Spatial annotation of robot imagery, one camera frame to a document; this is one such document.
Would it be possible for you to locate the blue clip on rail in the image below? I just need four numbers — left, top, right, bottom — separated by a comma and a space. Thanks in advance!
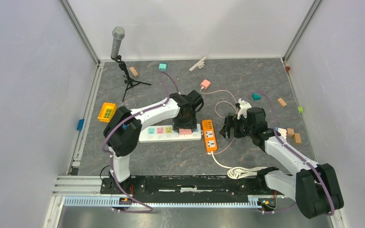
77, 119, 85, 132

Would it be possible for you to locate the grey microphone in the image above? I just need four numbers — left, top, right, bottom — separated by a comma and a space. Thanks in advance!
110, 26, 125, 59

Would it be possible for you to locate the wooden blocks pair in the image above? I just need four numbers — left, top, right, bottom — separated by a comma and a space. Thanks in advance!
287, 128, 302, 144

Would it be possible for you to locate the orange power strip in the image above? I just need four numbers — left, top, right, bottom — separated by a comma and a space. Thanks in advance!
202, 119, 218, 154

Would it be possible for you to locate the coiled white cable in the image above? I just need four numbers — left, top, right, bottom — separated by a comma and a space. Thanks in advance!
211, 152, 269, 180

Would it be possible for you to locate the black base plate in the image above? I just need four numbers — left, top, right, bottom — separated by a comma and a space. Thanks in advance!
100, 174, 287, 204

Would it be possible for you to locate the teal triangle block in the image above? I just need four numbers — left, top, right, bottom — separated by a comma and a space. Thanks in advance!
252, 93, 261, 101

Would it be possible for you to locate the tan wooden block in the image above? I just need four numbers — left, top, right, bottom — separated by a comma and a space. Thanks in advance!
129, 66, 139, 77

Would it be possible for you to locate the teal cube block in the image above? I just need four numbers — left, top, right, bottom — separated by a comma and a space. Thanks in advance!
158, 63, 167, 71

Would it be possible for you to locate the small pink charger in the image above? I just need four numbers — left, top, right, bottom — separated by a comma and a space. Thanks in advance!
200, 79, 211, 90

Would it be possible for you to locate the white multicolour power strip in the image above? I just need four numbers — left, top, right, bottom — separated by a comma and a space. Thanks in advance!
139, 124, 202, 143

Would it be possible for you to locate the pink cube socket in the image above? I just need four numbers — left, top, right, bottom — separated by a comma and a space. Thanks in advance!
179, 128, 192, 135

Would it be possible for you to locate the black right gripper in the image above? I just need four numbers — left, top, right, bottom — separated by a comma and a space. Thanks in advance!
219, 114, 254, 139

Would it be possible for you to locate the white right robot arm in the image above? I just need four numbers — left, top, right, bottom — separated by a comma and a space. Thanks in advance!
220, 107, 345, 219

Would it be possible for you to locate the white plastic bracket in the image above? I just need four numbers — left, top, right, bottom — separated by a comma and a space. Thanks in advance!
189, 56, 207, 72

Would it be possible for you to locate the yellow toy crate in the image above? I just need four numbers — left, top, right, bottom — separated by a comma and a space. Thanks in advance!
97, 102, 117, 123

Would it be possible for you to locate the black tripod mic stand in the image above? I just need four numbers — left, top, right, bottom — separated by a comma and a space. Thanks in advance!
111, 55, 152, 102

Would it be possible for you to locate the tan block right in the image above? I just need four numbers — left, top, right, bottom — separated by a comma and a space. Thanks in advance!
277, 97, 287, 107

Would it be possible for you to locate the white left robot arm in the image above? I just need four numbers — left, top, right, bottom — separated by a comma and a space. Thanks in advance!
103, 90, 204, 194

